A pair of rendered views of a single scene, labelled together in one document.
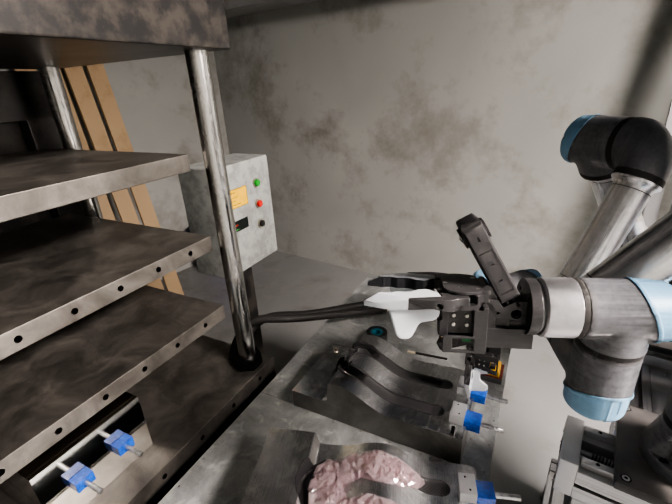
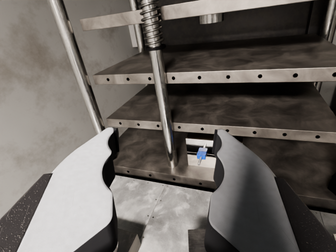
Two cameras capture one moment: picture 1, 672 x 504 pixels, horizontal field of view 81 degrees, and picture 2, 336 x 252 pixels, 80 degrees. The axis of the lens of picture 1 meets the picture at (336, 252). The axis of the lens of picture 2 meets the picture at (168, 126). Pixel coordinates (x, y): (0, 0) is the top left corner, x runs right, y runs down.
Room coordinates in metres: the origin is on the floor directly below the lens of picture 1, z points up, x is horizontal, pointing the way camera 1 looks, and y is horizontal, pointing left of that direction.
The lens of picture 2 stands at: (0.46, -0.16, 1.52)
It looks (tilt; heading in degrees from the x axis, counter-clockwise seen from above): 29 degrees down; 86
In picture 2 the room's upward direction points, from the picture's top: 9 degrees counter-clockwise
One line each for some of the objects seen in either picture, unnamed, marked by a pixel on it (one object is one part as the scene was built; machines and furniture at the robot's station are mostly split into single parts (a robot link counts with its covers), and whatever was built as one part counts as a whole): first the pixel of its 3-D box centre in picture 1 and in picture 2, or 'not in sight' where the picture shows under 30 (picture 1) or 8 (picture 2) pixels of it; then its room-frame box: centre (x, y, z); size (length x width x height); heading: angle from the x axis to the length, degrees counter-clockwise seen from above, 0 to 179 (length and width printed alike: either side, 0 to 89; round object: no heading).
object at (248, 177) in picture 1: (251, 330); not in sight; (1.45, 0.39, 0.74); 0.30 x 0.22 x 1.47; 152
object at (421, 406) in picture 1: (388, 374); not in sight; (0.92, -0.13, 0.92); 0.35 x 0.16 x 0.09; 62
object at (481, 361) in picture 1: (483, 346); not in sight; (0.85, -0.37, 1.05); 0.09 x 0.08 x 0.12; 62
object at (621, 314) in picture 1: (619, 311); not in sight; (0.41, -0.34, 1.43); 0.11 x 0.08 x 0.09; 80
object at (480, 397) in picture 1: (482, 394); not in sight; (0.84, -0.39, 0.89); 0.13 x 0.05 x 0.05; 62
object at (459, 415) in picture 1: (476, 422); not in sight; (0.75, -0.34, 0.89); 0.13 x 0.05 x 0.05; 61
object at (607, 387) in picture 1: (594, 365); not in sight; (0.43, -0.34, 1.34); 0.11 x 0.08 x 0.11; 170
